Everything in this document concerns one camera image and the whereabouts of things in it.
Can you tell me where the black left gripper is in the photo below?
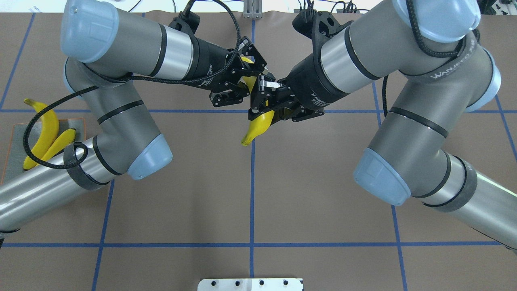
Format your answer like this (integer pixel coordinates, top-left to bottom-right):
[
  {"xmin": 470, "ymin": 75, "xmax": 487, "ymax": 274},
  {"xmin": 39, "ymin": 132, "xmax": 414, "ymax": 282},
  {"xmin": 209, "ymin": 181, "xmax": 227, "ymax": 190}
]
[{"xmin": 188, "ymin": 36, "xmax": 268, "ymax": 107}]

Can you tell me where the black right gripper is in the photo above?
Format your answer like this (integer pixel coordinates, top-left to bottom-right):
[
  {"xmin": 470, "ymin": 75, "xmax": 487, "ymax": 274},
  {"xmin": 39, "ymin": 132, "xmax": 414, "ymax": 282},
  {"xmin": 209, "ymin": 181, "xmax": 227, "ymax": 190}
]
[{"xmin": 248, "ymin": 53, "xmax": 349, "ymax": 123}]

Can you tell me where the yellow banana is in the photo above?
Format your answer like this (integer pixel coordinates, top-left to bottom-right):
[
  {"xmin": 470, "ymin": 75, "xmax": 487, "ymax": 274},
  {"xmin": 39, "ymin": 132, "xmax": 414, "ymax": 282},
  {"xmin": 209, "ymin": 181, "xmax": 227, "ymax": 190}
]
[
  {"xmin": 241, "ymin": 77, "xmax": 275, "ymax": 147},
  {"xmin": 40, "ymin": 128, "xmax": 76, "ymax": 162},
  {"xmin": 22, "ymin": 98, "xmax": 59, "ymax": 170}
]

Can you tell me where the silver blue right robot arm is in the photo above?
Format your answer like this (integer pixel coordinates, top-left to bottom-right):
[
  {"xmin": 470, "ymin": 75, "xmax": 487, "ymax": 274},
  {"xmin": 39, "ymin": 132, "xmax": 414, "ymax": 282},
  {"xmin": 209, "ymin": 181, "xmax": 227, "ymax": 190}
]
[{"xmin": 249, "ymin": 0, "xmax": 517, "ymax": 252}]

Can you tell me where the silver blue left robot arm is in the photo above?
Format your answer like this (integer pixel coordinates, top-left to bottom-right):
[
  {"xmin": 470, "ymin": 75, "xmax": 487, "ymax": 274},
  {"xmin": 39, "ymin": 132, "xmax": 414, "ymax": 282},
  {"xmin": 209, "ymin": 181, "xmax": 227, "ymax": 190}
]
[{"xmin": 0, "ymin": 0, "xmax": 267, "ymax": 239}]

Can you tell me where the square blue ceramic plate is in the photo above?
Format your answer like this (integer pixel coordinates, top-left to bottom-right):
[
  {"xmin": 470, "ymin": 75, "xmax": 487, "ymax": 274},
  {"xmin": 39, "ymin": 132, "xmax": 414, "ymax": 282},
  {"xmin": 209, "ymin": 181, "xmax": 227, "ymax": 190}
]
[{"xmin": 1, "ymin": 118, "xmax": 86, "ymax": 184}]

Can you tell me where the aluminium frame post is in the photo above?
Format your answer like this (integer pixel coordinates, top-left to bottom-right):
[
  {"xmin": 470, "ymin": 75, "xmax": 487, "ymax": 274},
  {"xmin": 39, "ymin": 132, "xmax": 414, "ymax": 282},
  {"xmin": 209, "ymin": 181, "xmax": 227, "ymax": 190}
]
[{"xmin": 242, "ymin": 0, "xmax": 263, "ymax": 20}]

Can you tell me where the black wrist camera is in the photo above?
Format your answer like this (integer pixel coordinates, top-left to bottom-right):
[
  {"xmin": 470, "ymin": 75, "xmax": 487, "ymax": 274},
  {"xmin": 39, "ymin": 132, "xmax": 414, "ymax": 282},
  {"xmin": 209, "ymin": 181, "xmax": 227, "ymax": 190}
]
[
  {"xmin": 292, "ymin": 7, "xmax": 353, "ymax": 39},
  {"xmin": 168, "ymin": 11, "xmax": 201, "ymax": 35}
]

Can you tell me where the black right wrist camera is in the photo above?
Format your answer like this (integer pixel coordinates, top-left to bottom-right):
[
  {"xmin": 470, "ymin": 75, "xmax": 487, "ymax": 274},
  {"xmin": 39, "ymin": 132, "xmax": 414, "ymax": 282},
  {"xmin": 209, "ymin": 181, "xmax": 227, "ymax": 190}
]
[{"xmin": 292, "ymin": 7, "xmax": 353, "ymax": 39}]

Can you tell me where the white camera mast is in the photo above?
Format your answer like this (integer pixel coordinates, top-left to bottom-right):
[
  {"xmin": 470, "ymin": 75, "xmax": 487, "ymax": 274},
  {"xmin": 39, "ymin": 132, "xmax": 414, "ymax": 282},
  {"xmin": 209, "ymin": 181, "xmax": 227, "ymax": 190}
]
[{"xmin": 197, "ymin": 278, "xmax": 304, "ymax": 291}]

